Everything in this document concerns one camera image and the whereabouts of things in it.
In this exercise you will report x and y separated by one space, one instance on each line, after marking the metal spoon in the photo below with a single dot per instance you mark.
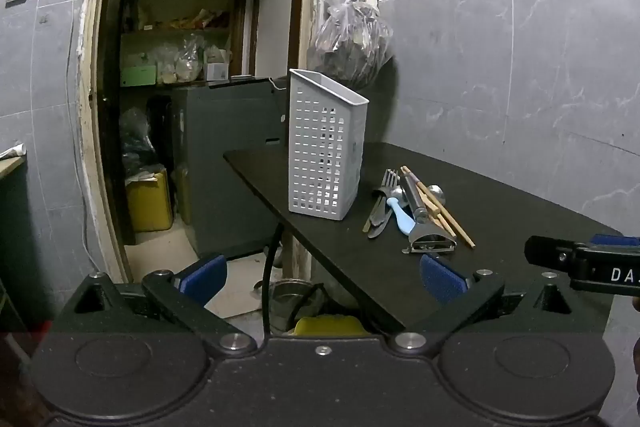
436 193

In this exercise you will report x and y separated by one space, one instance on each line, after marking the yellow jerrycan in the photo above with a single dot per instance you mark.
150 202

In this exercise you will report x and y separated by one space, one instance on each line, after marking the grey cabinet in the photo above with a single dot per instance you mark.
225 122

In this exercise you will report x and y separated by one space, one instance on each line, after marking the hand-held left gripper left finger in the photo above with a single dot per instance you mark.
205 279

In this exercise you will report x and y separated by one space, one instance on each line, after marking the plain wooden chopstick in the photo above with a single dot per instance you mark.
446 223
465 237

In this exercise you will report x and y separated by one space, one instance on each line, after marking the clear plastic bag with contents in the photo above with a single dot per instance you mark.
350 47

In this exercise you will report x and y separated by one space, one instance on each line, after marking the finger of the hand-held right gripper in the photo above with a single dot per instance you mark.
617 241
550 252

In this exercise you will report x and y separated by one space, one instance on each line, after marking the wooden counter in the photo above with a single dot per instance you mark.
10 167

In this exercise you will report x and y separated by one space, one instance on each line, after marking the white tube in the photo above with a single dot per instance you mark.
12 152

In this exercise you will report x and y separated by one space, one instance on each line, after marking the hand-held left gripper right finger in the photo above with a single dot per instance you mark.
442 279

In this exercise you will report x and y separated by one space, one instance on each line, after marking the green box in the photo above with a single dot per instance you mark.
139 76

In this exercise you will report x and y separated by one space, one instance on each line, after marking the dark plastic bag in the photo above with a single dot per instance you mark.
135 137

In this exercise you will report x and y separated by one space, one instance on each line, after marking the dark table knife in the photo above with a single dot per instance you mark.
381 227

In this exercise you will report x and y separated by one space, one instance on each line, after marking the grey perforated plastic basket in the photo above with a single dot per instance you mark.
322 147

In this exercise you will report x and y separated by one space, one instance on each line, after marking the metal bowl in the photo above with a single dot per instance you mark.
290 294

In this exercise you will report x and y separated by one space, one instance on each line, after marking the yellow container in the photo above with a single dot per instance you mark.
325 326

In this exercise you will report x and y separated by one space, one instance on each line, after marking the blue plastic spoon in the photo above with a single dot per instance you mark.
405 222

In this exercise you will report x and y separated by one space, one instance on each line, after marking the door frame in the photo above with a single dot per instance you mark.
92 107

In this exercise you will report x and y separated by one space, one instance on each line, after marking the clear food bags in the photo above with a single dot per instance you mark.
187 62

